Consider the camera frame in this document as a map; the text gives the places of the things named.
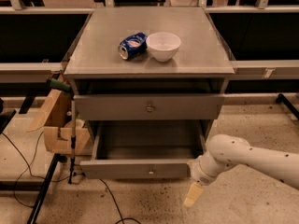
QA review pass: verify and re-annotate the crushed blue soda can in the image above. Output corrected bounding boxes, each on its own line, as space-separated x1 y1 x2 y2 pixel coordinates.
118 32 148 60

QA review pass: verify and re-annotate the black floor cable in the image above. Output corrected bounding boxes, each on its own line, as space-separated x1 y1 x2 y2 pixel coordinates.
0 131 142 224

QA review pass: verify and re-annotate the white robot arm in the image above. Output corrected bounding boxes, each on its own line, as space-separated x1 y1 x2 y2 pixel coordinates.
184 134 299 207

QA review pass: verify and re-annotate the grey drawer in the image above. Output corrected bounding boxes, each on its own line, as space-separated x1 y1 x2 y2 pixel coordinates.
75 94 224 120
80 120 205 179

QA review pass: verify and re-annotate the grey top drawer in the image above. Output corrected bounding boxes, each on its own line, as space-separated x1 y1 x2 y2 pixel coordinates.
75 94 224 120

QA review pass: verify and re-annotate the black stand foot right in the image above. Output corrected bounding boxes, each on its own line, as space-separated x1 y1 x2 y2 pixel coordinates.
276 93 299 119

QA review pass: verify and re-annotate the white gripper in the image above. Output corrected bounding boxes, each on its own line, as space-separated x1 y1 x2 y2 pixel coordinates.
183 155 226 207

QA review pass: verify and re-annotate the green handled pole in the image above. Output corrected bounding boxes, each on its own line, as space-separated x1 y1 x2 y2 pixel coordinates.
47 78 76 184

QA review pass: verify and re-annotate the cardboard box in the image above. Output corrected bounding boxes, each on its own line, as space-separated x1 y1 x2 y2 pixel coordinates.
26 75 92 156

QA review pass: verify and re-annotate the white bowl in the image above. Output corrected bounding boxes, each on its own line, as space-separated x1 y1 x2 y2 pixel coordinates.
146 32 181 62

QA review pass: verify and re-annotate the grey drawer cabinet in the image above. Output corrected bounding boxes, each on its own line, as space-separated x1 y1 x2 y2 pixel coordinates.
64 6 236 175

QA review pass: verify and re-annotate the black metal stand leg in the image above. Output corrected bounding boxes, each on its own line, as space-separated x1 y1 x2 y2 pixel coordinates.
27 154 62 224

